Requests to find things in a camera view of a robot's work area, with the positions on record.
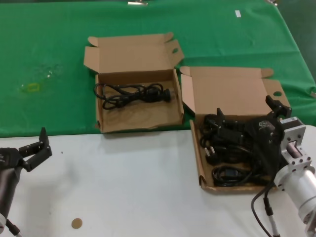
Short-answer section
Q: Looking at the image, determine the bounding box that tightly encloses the black power cable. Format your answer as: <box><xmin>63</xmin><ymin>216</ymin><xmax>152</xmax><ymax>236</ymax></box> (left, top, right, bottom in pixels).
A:
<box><xmin>203</xmin><ymin>145</ymin><xmax>248</xmax><ymax>165</ymax></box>
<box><xmin>199</xmin><ymin>113</ymin><xmax>223</xmax><ymax>143</ymax></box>
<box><xmin>94</xmin><ymin>82</ymin><xmax>177</xmax><ymax>111</ymax></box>
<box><xmin>211</xmin><ymin>165</ymin><xmax>272</xmax><ymax>187</ymax></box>

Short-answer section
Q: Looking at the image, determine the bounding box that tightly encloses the arm cable silver connector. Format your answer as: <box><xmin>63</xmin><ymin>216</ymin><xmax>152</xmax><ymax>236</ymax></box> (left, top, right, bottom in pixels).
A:
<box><xmin>250</xmin><ymin>178</ymin><xmax>281</xmax><ymax>237</ymax></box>
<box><xmin>4</xmin><ymin>218</ymin><xmax>23</xmax><ymax>237</ymax></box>

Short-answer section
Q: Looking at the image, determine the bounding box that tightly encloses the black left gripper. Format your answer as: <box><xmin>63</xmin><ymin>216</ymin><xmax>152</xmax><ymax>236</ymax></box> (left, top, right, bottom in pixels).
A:
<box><xmin>0</xmin><ymin>127</ymin><xmax>53</xmax><ymax>173</ymax></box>

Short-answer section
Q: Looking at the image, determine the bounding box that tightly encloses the left arm cable silver connector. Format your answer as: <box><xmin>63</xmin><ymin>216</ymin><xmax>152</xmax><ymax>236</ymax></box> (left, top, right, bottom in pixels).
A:
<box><xmin>4</xmin><ymin>218</ymin><xmax>23</xmax><ymax>237</ymax></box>

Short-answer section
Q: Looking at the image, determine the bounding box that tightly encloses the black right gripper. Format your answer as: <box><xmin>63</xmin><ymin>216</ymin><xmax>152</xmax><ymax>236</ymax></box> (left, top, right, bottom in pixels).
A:
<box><xmin>216</xmin><ymin>95</ymin><xmax>292</xmax><ymax>179</ymax></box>

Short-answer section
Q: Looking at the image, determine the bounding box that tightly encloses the green table cloth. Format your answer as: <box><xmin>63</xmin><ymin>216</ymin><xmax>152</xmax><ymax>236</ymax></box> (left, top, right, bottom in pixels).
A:
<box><xmin>0</xmin><ymin>0</ymin><xmax>316</xmax><ymax>138</ymax></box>

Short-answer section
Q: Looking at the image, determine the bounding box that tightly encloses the cardboard box oval lid hole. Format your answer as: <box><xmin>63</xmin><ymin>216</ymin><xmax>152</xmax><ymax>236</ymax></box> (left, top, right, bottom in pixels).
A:
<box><xmin>83</xmin><ymin>32</ymin><xmax>185</xmax><ymax>134</ymax></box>

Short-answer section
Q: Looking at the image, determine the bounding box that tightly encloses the cardboard box round lid hole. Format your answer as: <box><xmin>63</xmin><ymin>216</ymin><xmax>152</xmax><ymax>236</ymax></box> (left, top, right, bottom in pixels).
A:
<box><xmin>179</xmin><ymin>66</ymin><xmax>291</xmax><ymax>195</ymax></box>

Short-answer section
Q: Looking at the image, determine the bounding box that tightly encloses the right arm cable silver connector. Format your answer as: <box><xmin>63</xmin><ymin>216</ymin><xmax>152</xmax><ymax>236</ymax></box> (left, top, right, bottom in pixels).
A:
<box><xmin>250</xmin><ymin>178</ymin><xmax>281</xmax><ymax>237</ymax></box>

